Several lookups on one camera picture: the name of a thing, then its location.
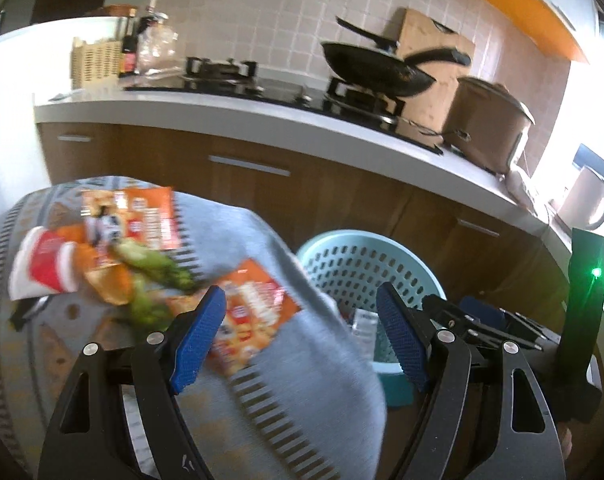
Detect wooden cutting board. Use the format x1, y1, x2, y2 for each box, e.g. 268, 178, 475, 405
394, 7, 476, 132

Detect black frying pan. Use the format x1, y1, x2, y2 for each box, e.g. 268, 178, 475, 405
321, 41, 473, 101

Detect teal plastic basket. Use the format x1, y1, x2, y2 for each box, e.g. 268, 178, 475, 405
296, 230, 449, 409

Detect black gas stove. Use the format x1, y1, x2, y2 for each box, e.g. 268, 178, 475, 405
124, 56, 446, 156

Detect dark sauce bottle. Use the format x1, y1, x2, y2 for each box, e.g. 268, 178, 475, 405
119, 16, 139, 79

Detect clear glass jar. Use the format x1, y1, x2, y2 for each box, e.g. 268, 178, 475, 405
137, 12, 179, 76

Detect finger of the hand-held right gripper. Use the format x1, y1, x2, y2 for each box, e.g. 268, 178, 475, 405
421, 294, 489, 347
457, 297, 563, 354

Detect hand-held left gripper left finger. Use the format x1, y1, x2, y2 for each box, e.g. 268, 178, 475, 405
37, 285, 228, 480

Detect orange range hood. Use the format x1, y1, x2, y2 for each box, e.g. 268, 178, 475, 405
468, 0, 591, 64

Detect grey patterned tablecloth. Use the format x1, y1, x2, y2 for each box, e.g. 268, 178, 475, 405
0, 175, 389, 480

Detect red and white paper cup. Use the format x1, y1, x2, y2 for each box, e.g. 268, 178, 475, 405
8, 226, 81, 303

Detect brown rice cooker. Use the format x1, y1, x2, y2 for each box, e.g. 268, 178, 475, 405
441, 76, 538, 176

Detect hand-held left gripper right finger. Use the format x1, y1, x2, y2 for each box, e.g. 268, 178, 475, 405
376, 283, 566, 480

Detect long metal cabinet handle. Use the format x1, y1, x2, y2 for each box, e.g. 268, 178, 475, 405
208, 155, 292, 178

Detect orange peel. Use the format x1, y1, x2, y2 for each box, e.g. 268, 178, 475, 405
84, 259, 134, 307

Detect orange snack packet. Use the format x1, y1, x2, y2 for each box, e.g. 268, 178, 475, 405
167, 259, 304, 377
81, 186, 184, 268

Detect brown kitchen cabinet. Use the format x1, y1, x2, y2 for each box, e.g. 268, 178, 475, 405
36, 121, 569, 326

